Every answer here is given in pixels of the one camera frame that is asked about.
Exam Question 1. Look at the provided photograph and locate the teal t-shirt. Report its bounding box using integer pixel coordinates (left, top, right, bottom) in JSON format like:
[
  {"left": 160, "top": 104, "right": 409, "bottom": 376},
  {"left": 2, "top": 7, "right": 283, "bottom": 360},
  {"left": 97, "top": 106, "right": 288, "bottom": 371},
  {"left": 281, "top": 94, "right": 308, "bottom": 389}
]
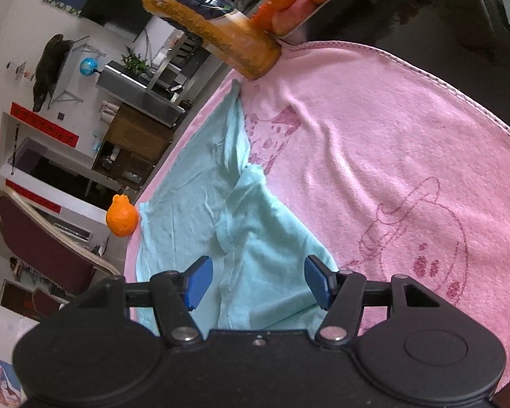
[{"left": 135, "top": 82, "right": 335, "bottom": 333}]

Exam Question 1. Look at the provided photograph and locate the lone orange mandarin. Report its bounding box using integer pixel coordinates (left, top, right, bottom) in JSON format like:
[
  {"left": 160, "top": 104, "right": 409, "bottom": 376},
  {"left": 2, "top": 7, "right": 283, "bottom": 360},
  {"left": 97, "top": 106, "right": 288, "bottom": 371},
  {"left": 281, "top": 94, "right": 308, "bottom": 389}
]
[{"left": 106, "top": 194, "right": 139, "bottom": 238}]

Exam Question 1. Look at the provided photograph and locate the pink dog-print towel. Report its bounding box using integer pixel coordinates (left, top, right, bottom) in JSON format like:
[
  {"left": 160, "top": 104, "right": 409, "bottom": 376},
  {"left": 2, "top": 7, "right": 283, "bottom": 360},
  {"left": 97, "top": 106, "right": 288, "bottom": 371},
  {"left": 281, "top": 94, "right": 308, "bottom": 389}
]
[{"left": 137, "top": 41, "right": 510, "bottom": 382}]

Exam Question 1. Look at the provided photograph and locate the brown wooden cabinet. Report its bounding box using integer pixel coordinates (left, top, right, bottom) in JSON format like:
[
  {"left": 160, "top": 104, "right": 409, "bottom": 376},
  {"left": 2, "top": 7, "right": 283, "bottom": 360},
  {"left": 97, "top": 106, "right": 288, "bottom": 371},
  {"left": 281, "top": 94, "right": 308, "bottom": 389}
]
[{"left": 92, "top": 104, "right": 174, "bottom": 190}]

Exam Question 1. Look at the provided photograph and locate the wooden framed chair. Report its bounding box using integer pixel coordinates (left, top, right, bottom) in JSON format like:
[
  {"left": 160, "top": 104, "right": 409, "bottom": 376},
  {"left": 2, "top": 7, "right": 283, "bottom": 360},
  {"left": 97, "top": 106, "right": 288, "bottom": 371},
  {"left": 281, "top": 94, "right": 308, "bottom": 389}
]
[{"left": 0, "top": 187, "right": 119, "bottom": 296}]

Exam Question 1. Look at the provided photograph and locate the silver tv stand shelf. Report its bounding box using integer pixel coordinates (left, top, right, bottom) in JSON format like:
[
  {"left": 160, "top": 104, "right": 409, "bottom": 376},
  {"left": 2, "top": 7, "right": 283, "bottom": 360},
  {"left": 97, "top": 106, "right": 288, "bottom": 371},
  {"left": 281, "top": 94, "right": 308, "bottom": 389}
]
[{"left": 97, "top": 34, "right": 211, "bottom": 129}]

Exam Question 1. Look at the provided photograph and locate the blue globe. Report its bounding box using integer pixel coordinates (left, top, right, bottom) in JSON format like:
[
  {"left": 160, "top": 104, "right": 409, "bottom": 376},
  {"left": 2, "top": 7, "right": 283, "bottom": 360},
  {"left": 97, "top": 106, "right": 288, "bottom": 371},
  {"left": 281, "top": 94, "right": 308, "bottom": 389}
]
[{"left": 79, "top": 57, "right": 99, "bottom": 77}]

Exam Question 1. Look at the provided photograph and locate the orange juice bottle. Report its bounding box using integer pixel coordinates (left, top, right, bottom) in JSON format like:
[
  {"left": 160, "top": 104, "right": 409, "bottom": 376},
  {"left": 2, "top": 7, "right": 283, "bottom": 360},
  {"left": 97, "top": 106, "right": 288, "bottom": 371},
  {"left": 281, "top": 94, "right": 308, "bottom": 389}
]
[{"left": 141, "top": 0, "right": 281, "bottom": 79}]

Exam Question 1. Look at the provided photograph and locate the metal fruit tray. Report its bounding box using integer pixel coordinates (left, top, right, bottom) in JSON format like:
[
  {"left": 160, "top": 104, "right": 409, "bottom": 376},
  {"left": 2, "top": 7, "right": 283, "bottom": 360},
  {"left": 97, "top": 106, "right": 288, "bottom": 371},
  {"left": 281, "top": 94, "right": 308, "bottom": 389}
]
[{"left": 275, "top": 0, "right": 388, "bottom": 45}]

